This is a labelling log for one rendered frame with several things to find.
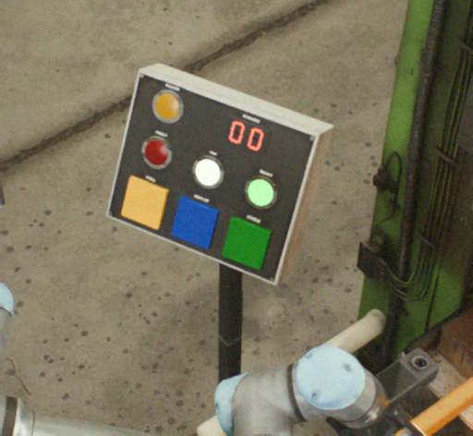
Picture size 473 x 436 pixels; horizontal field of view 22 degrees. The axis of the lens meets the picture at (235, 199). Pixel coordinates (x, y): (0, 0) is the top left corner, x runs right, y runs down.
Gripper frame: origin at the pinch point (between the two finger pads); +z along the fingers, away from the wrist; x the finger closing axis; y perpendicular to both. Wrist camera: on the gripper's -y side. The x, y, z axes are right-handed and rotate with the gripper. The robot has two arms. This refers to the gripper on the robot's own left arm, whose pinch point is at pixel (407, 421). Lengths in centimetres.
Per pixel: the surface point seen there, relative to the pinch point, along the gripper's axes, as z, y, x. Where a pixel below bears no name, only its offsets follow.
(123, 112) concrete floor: 121, -3, -174
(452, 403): 8.3, -6.5, 0.2
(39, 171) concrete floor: 105, 27, -168
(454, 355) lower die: 19.5, -12.5, -8.7
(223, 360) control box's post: 58, 20, -58
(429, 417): 6.0, -2.5, -0.2
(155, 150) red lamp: -4, -3, -64
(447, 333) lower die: 16.4, -14.2, -10.9
